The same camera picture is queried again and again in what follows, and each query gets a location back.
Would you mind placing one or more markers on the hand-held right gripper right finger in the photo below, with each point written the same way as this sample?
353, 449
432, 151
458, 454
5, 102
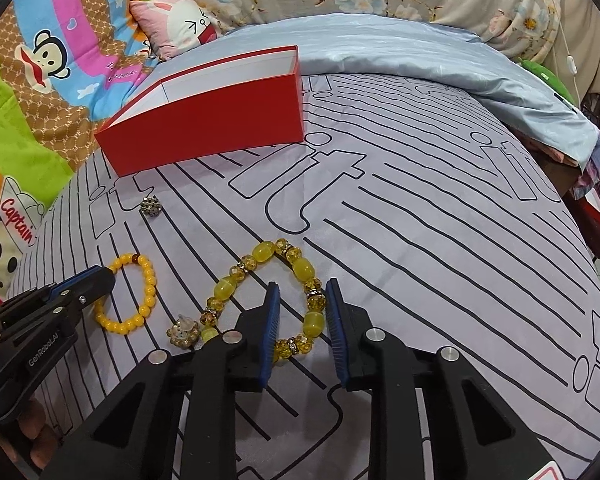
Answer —
336, 335

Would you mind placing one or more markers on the purple patterned cloth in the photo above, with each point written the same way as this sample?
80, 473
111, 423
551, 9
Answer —
595, 175

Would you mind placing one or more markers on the colourful cartoon monkey blanket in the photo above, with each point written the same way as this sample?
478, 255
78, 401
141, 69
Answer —
45, 85

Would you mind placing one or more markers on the green cloth item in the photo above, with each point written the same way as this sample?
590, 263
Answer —
535, 67

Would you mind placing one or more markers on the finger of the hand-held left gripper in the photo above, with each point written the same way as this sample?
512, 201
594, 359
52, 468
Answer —
92, 287
30, 300

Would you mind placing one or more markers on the red cardboard box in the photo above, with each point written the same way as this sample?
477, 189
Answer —
205, 125

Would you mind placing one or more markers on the light blue quilt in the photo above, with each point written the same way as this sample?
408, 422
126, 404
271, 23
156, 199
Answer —
405, 50

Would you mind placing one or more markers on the pink cartoon pillow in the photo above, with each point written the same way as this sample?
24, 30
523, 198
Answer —
170, 25

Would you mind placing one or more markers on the person's left hand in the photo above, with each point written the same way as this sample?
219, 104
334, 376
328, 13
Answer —
32, 425

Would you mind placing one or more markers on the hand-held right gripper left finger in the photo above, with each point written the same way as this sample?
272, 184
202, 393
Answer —
269, 335

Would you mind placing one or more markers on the red board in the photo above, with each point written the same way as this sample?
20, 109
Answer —
596, 220

